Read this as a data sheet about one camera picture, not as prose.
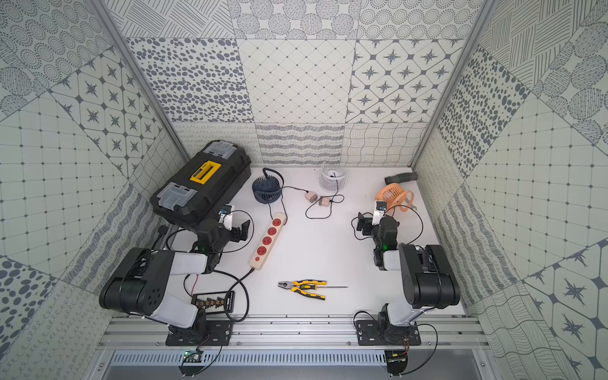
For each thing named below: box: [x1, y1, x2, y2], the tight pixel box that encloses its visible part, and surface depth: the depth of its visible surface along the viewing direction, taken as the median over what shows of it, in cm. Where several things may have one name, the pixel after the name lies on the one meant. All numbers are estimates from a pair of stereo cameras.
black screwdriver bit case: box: [190, 290, 236, 314], surface depth 80 cm
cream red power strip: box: [249, 212, 287, 271], surface depth 94 cm
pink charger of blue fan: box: [304, 192, 318, 204], surface depth 109 cm
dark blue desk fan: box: [251, 167, 285, 205], surface depth 107 cm
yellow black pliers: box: [277, 279, 328, 301], surface depth 85 cm
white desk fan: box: [319, 163, 349, 192], surface depth 110 cm
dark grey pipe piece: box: [383, 171, 419, 186], surface depth 116 cm
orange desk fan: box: [375, 182, 415, 213], surface depth 98 cm
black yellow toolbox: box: [150, 140, 252, 231], surface depth 95 cm
